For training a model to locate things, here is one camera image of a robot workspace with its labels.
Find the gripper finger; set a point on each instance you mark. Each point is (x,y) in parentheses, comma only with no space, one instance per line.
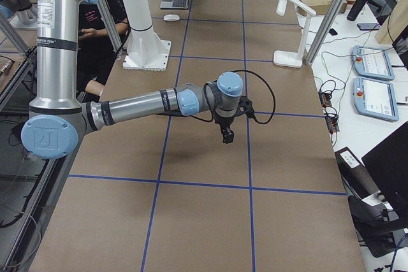
(231,137)
(225,138)

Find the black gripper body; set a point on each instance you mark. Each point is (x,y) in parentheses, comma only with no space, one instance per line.
(224,122)

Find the black monitor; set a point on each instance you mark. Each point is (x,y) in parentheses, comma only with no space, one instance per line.
(387,165)

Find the near teach pendant tablet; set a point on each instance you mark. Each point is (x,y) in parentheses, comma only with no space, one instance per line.
(375,98)

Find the black water bottle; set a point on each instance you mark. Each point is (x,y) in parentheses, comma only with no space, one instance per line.
(357,4)

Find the seated person in black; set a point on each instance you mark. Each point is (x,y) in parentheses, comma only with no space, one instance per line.
(95,51)

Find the white camera stand column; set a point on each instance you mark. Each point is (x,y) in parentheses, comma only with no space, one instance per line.
(145,49)

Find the white computer mouse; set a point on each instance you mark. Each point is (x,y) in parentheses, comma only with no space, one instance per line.
(171,18)

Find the teach pendant tablet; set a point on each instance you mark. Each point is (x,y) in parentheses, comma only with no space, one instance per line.
(375,98)
(372,63)

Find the smartphone on desk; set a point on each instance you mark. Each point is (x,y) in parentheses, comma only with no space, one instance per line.
(368,26)

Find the far teach pendant tablet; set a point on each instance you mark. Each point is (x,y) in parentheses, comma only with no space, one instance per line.
(372,63)

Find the cardboard box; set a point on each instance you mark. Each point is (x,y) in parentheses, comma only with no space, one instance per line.
(320,6)

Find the aluminium frame post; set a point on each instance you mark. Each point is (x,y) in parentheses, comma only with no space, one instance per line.
(323,30)

